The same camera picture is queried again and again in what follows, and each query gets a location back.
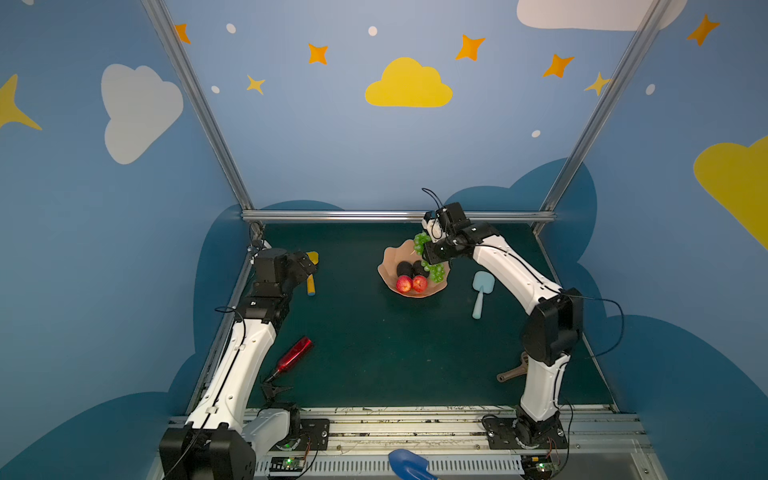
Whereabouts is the right green circuit board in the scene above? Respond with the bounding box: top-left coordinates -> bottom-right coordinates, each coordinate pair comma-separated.
520,456 -> 559,480

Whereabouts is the aluminium left floor rail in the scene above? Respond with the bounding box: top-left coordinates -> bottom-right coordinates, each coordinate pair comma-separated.
185,245 -> 255,415

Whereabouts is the dark blue toy scoop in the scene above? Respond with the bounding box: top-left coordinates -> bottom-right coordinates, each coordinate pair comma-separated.
388,449 -> 439,480

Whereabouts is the black avocado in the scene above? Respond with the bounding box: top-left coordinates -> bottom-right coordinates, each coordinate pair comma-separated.
412,260 -> 430,278
396,261 -> 414,278

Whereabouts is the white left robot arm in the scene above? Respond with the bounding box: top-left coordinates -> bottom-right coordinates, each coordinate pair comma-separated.
159,248 -> 317,479

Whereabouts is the left green circuit board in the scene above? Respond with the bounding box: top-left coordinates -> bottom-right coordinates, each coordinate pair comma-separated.
267,456 -> 308,477

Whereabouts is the aluminium left corner post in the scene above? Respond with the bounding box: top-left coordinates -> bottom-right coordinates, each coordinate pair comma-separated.
141,0 -> 264,241

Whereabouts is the red apple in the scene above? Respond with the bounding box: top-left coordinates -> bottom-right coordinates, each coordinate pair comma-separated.
395,275 -> 413,294
411,275 -> 429,294

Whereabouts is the aluminium right corner post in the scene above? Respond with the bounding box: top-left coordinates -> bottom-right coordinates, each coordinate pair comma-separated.
532,0 -> 672,237

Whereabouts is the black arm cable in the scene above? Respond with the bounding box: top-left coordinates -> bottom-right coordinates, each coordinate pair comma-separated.
160,305 -> 250,480
473,242 -> 626,360

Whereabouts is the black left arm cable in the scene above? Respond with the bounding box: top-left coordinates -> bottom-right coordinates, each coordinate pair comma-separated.
160,305 -> 250,480

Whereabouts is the red toy tool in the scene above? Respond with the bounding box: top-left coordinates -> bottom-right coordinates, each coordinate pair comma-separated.
266,336 -> 314,382

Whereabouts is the green circuit board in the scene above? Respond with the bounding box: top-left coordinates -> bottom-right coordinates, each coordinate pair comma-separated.
267,456 -> 308,477
520,456 -> 559,480

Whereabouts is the light blue toy shovel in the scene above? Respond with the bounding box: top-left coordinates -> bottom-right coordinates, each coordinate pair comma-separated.
472,271 -> 495,320

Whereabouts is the aluminium corner post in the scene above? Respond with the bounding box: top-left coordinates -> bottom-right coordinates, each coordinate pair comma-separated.
532,0 -> 672,237
141,0 -> 264,241

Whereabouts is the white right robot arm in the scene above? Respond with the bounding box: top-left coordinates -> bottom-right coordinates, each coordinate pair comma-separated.
421,202 -> 584,425

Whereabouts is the green grape bunch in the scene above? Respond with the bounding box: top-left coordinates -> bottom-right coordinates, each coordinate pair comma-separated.
413,233 -> 446,284

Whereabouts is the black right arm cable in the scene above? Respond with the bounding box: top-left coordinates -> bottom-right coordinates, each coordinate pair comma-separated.
473,242 -> 626,360

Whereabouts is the yellow toy shovel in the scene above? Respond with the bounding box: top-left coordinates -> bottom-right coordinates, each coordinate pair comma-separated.
307,251 -> 319,296

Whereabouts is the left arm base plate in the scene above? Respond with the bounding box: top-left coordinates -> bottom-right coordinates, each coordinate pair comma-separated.
272,419 -> 330,452

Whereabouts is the aluminium back frame rail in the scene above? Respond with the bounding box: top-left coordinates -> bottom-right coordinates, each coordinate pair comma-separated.
241,209 -> 556,223

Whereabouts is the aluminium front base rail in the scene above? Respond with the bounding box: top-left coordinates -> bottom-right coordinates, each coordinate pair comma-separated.
143,406 -> 670,480

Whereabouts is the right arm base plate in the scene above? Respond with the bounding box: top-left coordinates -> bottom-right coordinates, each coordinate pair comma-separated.
480,414 -> 569,450

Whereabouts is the pink scalloped fruit bowl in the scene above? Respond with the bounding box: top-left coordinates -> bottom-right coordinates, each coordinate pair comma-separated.
377,240 -> 450,298

